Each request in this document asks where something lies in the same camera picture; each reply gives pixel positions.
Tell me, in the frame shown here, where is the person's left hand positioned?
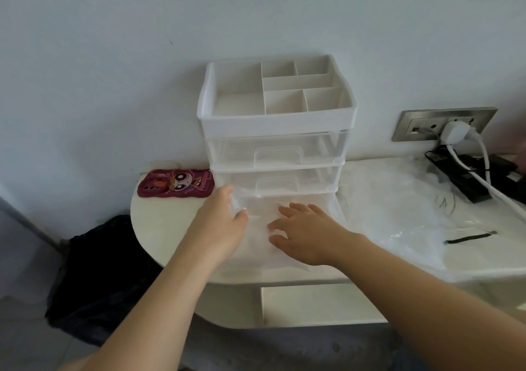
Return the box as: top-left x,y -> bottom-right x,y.
185,185 -> 250,266

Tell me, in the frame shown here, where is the person's right hand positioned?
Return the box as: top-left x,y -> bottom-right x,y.
268,202 -> 366,267

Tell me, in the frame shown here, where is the clear plastic drawer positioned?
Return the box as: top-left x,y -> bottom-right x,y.
224,191 -> 351,274
207,131 -> 350,171
213,165 -> 342,197

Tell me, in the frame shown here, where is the person's left forearm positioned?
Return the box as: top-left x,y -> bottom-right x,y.
58,237 -> 231,371

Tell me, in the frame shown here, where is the person's right forearm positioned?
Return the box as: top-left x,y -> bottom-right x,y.
329,235 -> 526,371

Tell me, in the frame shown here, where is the phone in red cartoon case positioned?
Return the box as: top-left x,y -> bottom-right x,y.
137,169 -> 215,199

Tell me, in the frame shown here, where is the clear plastic wrapping sheet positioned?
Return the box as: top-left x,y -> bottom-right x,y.
339,156 -> 526,282

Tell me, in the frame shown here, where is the black power strip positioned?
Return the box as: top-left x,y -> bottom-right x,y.
425,146 -> 494,204

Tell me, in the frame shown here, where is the black plastic bag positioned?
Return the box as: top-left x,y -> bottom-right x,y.
44,214 -> 166,347

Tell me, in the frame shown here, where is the black thin strip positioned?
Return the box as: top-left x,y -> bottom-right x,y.
445,231 -> 498,245

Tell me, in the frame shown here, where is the white plug adapter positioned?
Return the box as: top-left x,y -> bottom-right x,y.
439,120 -> 480,146

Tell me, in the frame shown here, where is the black flat device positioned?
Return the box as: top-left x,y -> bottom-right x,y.
488,153 -> 519,180

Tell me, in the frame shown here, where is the white plastic drawer organizer frame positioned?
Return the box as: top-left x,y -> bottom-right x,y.
197,54 -> 357,203

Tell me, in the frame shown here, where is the silver wall socket plate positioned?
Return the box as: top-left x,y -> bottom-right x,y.
391,107 -> 499,142

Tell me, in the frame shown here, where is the white cable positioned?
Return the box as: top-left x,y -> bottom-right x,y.
446,130 -> 526,222

